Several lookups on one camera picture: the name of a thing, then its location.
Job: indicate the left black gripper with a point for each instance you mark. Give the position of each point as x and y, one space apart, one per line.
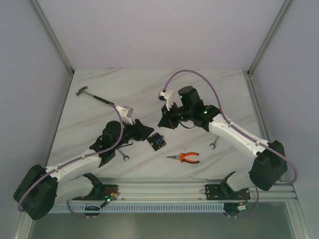
136 130

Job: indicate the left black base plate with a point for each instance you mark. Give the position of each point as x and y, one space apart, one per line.
109 193

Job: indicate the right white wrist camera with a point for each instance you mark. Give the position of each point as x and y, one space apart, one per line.
167 96

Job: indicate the silver wrench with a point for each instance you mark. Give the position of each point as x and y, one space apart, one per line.
214 143
124 156

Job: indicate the aluminium mounting rail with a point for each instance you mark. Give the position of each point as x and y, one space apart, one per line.
182 190

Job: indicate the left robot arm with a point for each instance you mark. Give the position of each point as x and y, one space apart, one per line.
44 187

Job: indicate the black fuse box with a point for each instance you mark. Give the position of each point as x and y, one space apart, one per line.
156 142

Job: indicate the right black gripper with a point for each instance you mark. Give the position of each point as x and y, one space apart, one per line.
166 122

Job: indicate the white slotted cable duct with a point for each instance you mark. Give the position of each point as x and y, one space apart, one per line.
203 207

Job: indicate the right aluminium frame post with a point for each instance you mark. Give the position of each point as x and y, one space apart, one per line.
270 35

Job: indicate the left silver wrench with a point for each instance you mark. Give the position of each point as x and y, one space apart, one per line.
124 156

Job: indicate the orange handled needle-nose pliers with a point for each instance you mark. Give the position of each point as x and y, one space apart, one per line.
183 157

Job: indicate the right silver wrench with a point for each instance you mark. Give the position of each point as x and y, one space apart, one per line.
214 143

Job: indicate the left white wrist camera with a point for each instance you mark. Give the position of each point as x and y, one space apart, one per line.
126 113

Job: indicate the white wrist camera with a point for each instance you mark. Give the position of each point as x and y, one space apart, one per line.
126 113
167 96

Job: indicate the claw hammer black handle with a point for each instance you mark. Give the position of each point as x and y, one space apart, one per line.
83 90

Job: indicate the aluminium frame post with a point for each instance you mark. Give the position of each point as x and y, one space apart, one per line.
270 35
54 40

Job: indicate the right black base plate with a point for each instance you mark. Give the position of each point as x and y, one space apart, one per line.
214 192

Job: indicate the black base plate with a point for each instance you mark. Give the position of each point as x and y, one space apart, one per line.
109 193
214 192

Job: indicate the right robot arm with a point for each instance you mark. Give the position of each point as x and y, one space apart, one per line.
267 163

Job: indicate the left aluminium frame post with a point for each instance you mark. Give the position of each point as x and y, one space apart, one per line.
54 40

